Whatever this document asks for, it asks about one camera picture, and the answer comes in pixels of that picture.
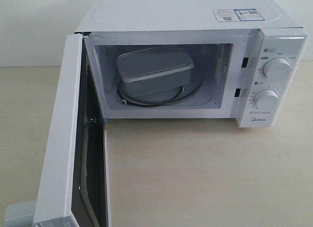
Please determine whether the white microwave oven body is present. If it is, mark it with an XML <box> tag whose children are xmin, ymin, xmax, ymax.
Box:
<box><xmin>76</xmin><ymin>0</ymin><xmax>308</xmax><ymax>128</ymax></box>

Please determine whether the white control knob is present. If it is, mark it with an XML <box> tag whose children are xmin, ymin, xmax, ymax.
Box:
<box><xmin>253</xmin><ymin>89</ymin><xmax>278</xmax><ymax>109</ymax></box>
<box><xmin>263</xmin><ymin>58</ymin><xmax>291</xmax><ymax>80</ymax></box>

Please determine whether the glass turntable plate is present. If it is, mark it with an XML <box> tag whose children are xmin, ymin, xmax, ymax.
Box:
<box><xmin>117</xmin><ymin>70</ymin><xmax>203</xmax><ymax>108</ymax></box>

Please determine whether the upper white control knob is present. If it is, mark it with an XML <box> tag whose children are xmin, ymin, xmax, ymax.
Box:
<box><xmin>263</xmin><ymin>58</ymin><xmax>291</xmax><ymax>80</ymax></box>

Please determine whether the white plastic lidded container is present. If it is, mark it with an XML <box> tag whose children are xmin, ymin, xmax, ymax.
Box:
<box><xmin>117</xmin><ymin>45</ymin><xmax>195</xmax><ymax>97</ymax></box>

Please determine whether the lower white control knob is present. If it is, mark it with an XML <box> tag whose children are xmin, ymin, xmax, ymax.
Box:
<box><xmin>253</xmin><ymin>89</ymin><xmax>278</xmax><ymax>109</ymax></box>

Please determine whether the black turntable roller ring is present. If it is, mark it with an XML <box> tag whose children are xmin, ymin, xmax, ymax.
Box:
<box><xmin>118</xmin><ymin>79</ymin><xmax>185</xmax><ymax>107</ymax></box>

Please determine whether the white microwave door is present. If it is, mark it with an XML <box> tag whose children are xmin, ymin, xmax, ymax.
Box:
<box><xmin>33</xmin><ymin>33</ymin><xmax>112</xmax><ymax>227</ymax></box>

